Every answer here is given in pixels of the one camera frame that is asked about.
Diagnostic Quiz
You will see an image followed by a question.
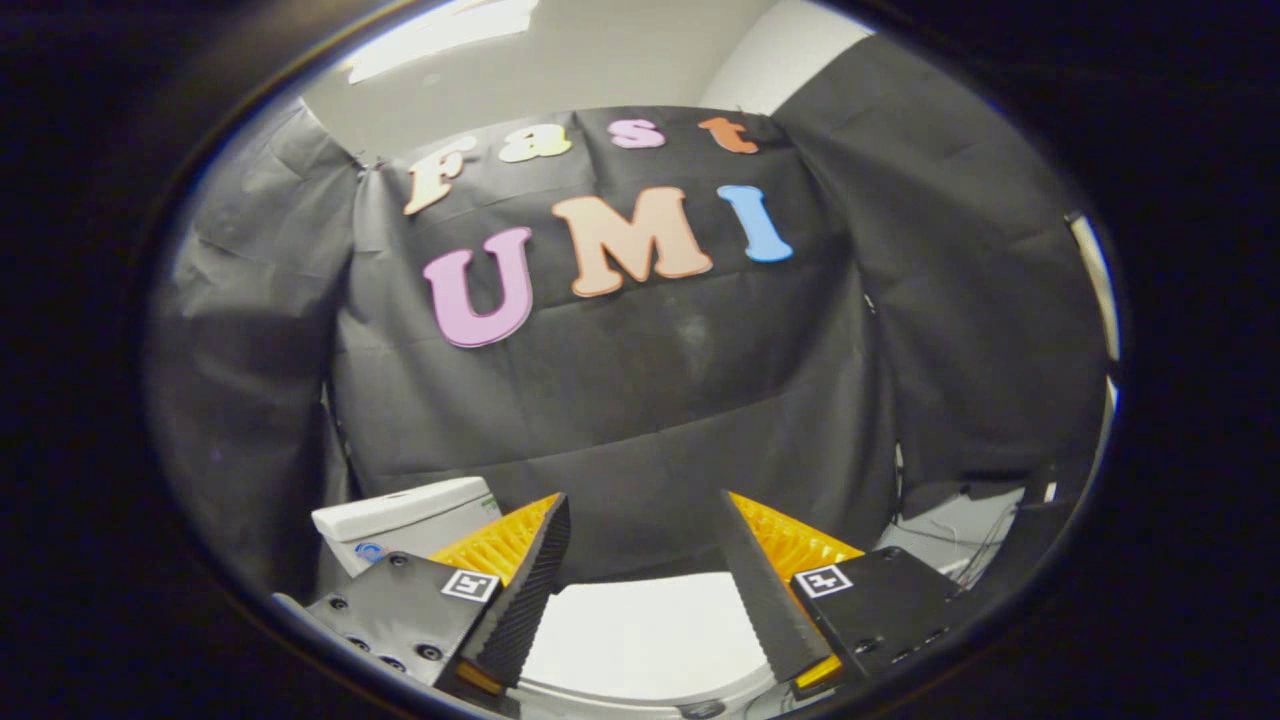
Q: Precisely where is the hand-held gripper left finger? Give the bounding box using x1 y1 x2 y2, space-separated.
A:
300 492 573 701

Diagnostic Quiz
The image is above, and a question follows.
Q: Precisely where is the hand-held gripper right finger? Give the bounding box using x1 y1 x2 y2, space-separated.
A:
716 490 966 701

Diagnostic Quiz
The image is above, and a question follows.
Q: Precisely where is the white ceramic toilet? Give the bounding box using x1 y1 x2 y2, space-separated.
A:
312 477 791 719

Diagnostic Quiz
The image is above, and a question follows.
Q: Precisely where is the black backdrop cloth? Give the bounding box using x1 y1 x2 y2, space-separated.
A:
148 35 1111 601

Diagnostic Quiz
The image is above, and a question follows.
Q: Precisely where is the ceiling light panel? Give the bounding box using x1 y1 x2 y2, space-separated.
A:
345 0 541 83

